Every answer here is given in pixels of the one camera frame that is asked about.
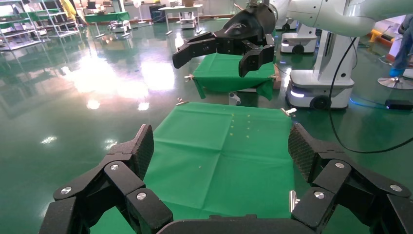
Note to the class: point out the large white shelf rack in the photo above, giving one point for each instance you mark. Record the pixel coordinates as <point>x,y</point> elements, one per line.
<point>19,32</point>

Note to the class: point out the black power adapter box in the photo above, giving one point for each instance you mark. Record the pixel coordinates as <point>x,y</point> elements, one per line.
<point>398,104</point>

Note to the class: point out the table with green cover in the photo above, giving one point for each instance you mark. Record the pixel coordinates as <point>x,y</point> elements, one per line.
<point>106,16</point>

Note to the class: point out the small white shelf rack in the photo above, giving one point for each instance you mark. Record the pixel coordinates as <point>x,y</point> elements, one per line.
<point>59,24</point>

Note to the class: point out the silver binder clip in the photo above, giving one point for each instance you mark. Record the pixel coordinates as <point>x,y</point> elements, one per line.
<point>293,199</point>
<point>181,102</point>
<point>188,77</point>
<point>274,77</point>
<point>288,111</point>

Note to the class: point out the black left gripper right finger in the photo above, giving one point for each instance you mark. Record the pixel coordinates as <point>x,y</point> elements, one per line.
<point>332,181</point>

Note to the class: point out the green cloth-covered far table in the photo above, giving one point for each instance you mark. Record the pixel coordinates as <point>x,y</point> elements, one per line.
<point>219,74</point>

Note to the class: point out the small white floor robot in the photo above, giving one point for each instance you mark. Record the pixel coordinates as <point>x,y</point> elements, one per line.
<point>119,26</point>

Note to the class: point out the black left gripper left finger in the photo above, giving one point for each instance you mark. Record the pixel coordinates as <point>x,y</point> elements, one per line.
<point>122,181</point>

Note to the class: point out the white plain table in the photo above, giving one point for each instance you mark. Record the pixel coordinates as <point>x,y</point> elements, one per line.
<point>180,8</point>

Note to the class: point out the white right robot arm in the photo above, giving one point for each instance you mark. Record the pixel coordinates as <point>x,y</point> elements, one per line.
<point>322,13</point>

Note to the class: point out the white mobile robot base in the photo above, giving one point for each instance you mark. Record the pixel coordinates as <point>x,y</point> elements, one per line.
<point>298,38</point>

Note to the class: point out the large green table cloth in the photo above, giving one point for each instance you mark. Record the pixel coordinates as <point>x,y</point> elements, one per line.
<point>209,155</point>

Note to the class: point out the white wheeled robot body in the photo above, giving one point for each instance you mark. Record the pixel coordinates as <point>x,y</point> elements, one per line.
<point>332,61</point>

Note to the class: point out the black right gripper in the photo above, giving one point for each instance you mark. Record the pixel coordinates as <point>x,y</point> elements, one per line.
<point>245,25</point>

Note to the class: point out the person in blue trousers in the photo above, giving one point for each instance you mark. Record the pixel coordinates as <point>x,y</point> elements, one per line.
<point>405,45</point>

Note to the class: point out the white standing fan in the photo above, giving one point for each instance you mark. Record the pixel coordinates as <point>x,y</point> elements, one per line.
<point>138,5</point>

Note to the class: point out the white robot under table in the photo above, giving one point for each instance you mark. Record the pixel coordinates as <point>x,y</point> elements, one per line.
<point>188,22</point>

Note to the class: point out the round metal stool base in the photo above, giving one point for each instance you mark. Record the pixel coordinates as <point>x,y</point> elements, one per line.
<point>395,83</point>

